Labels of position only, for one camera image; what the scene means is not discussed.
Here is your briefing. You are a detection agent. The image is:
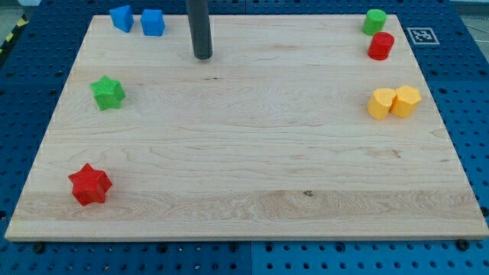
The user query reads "black bolt left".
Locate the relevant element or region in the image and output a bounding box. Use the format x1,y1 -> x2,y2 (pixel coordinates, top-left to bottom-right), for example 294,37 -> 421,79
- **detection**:
32,242 -> 46,254

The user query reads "blue triangular block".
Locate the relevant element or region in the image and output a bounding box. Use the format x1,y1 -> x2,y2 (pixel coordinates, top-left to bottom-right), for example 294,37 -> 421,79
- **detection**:
109,5 -> 134,33

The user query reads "light wooden board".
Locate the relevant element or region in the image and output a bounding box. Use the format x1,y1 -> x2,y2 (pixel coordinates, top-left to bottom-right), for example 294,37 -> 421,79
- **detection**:
5,13 -> 488,242

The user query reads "red star block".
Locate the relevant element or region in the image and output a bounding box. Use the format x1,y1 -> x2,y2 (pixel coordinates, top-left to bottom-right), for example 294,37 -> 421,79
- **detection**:
68,163 -> 112,206

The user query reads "white fiducial marker tag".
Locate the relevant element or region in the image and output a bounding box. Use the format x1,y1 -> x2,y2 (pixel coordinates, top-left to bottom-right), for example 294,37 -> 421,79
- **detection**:
407,27 -> 439,45

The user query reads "yellow hexagon block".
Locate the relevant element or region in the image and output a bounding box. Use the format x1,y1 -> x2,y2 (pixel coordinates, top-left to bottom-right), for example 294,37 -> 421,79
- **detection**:
390,86 -> 422,118

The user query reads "blue cube block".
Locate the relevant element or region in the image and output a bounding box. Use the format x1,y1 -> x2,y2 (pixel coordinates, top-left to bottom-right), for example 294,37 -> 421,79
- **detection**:
141,9 -> 165,37

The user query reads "black bolt right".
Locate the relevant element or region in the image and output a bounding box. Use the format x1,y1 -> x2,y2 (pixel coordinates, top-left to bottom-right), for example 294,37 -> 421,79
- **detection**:
456,239 -> 471,251

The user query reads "green star block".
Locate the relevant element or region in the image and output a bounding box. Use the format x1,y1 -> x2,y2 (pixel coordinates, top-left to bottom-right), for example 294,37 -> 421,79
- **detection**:
90,75 -> 125,111

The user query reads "yellow heart-shaped block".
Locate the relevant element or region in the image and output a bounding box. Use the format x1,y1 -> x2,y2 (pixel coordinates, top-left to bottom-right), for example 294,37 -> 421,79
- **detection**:
367,88 -> 397,120

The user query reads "red cylinder block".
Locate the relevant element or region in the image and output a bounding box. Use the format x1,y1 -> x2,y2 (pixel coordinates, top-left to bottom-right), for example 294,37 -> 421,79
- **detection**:
368,32 -> 395,60

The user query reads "black bolt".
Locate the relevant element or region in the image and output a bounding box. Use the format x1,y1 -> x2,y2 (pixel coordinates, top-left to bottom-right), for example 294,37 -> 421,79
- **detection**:
32,242 -> 46,254
456,239 -> 471,251

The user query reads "green cylinder block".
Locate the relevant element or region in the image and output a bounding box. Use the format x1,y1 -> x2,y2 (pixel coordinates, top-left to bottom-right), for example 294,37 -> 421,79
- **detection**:
362,8 -> 387,36

